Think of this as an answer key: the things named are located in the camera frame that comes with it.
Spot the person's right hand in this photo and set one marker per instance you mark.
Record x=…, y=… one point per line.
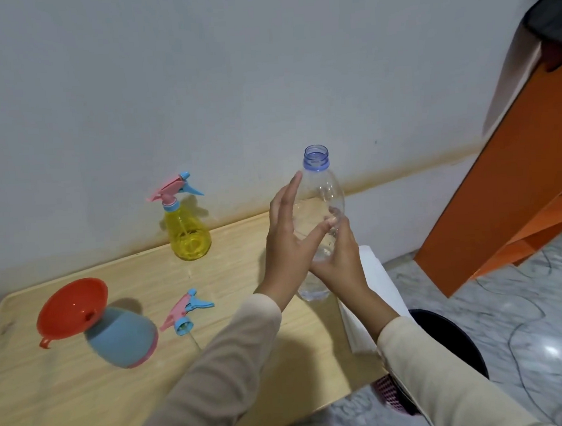
x=344, y=268

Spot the person's left thumb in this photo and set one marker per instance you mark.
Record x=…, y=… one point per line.
x=319, y=232

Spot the dark grey cloth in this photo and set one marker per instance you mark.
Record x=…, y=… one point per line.
x=551, y=8

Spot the person's left hand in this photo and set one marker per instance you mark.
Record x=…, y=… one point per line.
x=281, y=248

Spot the black waste bin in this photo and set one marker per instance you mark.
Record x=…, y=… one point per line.
x=453, y=342

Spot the blue bottle with pink base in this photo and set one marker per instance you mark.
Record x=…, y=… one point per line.
x=122, y=339

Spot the pink mesh basket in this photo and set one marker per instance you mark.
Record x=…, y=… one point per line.
x=396, y=396

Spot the yellow spray bottle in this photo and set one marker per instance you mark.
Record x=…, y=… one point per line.
x=187, y=235

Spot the orange wooden cabinet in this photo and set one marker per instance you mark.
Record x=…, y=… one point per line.
x=511, y=172

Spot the clear plastic bottle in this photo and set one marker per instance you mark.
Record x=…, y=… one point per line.
x=324, y=188

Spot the person's right fingers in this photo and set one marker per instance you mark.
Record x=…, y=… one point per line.
x=344, y=228

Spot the person's right forearm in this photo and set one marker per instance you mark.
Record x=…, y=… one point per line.
x=429, y=377

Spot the orange plastic funnel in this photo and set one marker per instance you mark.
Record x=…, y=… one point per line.
x=70, y=309

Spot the pink and blue spray head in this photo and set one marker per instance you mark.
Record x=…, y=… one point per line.
x=185, y=311

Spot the white paper sheet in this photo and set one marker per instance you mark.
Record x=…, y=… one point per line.
x=378, y=280

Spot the person's left forearm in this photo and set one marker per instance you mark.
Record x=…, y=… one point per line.
x=210, y=381

